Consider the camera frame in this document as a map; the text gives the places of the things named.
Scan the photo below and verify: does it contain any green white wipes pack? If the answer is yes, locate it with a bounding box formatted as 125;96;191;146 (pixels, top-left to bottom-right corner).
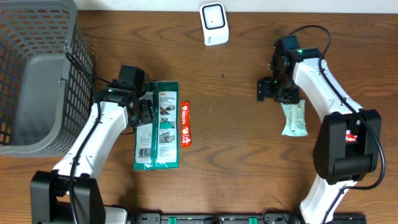
133;81;179;170

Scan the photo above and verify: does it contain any mint green tissue pack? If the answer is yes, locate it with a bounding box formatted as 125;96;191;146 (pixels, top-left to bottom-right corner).
281;100;308;137

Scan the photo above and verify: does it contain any red coffee stick sachet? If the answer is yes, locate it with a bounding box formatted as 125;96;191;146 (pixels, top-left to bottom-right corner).
181;101;192;147

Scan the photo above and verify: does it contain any red candy bag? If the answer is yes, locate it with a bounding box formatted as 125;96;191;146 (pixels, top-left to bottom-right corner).
346;129;358;142

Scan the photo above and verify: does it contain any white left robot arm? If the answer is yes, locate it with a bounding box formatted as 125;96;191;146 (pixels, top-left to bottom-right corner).
30;87;156;223

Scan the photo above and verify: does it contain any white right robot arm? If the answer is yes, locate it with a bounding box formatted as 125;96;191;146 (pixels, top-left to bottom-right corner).
257;47;386;223

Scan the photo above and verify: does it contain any white barcode scanner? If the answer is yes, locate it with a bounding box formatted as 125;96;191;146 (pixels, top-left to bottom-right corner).
199;2;229;46

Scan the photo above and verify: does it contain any grey plastic mesh basket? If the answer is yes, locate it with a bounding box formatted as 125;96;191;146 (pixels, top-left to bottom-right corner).
1;0;93;157

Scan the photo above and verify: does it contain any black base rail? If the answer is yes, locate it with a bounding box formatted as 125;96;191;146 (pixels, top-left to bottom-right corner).
134;212;368;224

